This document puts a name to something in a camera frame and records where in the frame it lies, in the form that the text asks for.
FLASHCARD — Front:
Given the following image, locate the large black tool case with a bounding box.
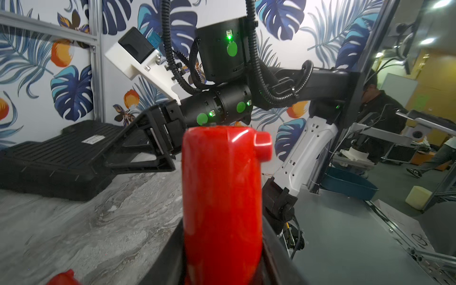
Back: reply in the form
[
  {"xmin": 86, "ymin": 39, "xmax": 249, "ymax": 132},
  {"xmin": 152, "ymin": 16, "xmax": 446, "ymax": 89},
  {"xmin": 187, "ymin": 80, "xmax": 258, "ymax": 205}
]
[{"xmin": 1, "ymin": 121, "xmax": 123, "ymax": 201}]

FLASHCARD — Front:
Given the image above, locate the red flashlight front row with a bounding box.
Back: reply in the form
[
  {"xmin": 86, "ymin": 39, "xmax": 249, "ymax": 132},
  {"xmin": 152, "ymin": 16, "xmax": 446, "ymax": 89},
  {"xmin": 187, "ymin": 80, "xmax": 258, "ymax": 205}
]
[{"xmin": 182, "ymin": 127, "xmax": 273, "ymax": 285}]

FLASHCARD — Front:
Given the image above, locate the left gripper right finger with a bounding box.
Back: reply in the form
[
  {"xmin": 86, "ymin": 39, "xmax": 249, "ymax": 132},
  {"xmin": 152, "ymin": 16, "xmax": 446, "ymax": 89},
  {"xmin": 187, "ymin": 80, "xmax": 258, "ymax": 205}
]
[{"xmin": 261, "ymin": 217, "xmax": 310, "ymax": 285}]

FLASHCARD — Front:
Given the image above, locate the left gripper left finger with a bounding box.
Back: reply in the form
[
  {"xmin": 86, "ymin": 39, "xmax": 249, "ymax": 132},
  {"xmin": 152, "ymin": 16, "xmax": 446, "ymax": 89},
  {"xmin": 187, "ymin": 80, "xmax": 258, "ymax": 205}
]
[{"xmin": 139, "ymin": 219, "xmax": 185, "ymax": 285}]

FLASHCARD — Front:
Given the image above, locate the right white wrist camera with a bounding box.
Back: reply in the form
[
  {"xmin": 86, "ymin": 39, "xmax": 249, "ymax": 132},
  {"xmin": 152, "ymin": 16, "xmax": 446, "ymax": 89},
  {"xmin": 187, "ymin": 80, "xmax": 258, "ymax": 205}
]
[{"xmin": 104, "ymin": 27, "xmax": 181, "ymax": 104}]

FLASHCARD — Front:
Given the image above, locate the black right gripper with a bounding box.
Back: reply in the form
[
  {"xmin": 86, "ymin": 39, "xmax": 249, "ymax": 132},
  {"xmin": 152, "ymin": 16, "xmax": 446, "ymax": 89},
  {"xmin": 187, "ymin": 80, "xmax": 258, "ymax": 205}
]
[{"xmin": 104, "ymin": 84, "xmax": 253, "ymax": 174}]

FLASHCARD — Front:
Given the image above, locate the teal bin outside cell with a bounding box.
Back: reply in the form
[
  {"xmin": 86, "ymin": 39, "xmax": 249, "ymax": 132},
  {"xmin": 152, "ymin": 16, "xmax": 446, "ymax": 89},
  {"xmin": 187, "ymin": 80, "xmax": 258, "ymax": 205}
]
[{"xmin": 320, "ymin": 167, "xmax": 378, "ymax": 201}]

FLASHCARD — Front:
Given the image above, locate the right black corrugated cable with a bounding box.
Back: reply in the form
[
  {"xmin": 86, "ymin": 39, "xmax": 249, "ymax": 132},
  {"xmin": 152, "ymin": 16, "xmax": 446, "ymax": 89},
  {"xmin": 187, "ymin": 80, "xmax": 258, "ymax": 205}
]
[{"xmin": 160, "ymin": 0, "xmax": 314, "ymax": 106}]

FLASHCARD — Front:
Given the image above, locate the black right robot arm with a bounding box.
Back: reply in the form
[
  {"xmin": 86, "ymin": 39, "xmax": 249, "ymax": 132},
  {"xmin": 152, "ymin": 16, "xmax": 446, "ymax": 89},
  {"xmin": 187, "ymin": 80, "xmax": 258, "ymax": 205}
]
[{"xmin": 103, "ymin": 17, "xmax": 359, "ymax": 232}]

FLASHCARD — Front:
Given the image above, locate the person behind the cell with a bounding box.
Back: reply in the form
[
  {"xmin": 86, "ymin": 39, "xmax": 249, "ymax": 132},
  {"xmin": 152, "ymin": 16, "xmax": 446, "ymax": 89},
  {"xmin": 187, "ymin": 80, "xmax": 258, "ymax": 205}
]
[{"xmin": 341, "ymin": 69, "xmax": 409, "ymax": 165}]

